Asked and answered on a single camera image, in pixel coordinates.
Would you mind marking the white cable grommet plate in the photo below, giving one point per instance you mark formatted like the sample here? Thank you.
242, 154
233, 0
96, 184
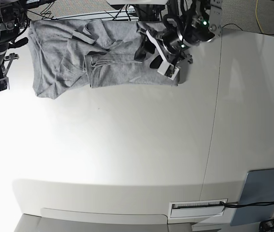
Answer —
196, 209

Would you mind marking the blue-grey flat panel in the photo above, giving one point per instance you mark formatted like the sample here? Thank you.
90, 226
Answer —
258, 187

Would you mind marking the grey T-shirt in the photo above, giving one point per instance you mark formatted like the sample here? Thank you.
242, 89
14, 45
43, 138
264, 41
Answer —
73, 53

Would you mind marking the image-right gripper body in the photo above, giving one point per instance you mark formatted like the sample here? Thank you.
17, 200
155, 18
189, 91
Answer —
169, 44

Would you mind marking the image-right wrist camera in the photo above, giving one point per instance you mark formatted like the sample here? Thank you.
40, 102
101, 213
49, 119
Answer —
168, 70

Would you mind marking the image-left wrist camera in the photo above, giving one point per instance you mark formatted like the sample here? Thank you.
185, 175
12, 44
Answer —
4, 84

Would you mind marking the black device bottom right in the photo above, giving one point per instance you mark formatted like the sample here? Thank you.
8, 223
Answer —
267, 226

